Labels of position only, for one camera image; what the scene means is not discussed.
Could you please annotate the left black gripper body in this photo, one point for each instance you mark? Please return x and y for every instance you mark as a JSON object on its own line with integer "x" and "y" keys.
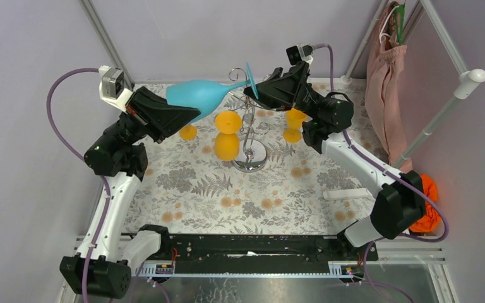
{"x": 143, "y": 113}

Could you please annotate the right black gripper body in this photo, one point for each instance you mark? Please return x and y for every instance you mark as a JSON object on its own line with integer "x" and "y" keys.
{"x": 309, "y": 101}

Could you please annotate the orange wine glass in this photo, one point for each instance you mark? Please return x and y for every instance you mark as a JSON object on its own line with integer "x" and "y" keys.
{"x": 294, "y": 119}
{"x": 226, "y": 144}
{"x": 188, "y": 132}

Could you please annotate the orange wine glass back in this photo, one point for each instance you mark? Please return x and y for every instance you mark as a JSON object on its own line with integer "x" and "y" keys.
{"x": 188, "y": 132}

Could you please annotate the blue wine glass front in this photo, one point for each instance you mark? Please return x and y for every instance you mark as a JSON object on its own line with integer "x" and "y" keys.
{"x": 205, "y": 95}

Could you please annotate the orange wine glass front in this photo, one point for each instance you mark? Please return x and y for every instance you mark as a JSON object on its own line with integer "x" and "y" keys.
{"x": 226, "y": 144}

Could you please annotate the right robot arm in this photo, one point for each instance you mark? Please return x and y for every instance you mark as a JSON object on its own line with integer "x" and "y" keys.
{"x": 398, "y": 196}

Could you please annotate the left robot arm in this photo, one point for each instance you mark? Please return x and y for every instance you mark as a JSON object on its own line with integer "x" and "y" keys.
{"x": 99, "y": 268}

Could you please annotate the chrome wine glass rack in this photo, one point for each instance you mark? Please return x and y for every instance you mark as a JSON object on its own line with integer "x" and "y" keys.
{"x": 253, "y": 154}

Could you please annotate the pink hanging cloth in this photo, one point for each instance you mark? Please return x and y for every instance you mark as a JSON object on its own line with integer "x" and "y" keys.
{"x": 385, "y": 64}

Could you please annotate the floral tablecloth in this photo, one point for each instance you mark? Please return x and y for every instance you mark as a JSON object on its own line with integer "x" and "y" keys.
{"x": 187, "y": 189}

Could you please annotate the white pipe on table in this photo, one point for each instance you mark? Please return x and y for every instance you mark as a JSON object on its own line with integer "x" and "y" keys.
{"x": 346, "y": 194}

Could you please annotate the orange cloth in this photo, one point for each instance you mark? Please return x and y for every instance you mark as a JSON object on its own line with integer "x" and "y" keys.
{"x": 431, "y": 219}

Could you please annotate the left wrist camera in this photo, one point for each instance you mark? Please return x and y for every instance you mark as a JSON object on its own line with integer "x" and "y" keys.
{"x": 113, "y": 85}

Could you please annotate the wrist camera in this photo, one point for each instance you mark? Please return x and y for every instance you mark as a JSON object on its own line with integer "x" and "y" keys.
{"x": 113, "y": 85}
{"x": 298, "y": 53}

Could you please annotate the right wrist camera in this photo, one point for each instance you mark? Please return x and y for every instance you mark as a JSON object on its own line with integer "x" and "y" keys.
{"x": 298, "y": 53}

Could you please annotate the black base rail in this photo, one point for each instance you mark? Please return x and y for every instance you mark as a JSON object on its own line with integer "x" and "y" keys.
{"x": 231, "y": 255}

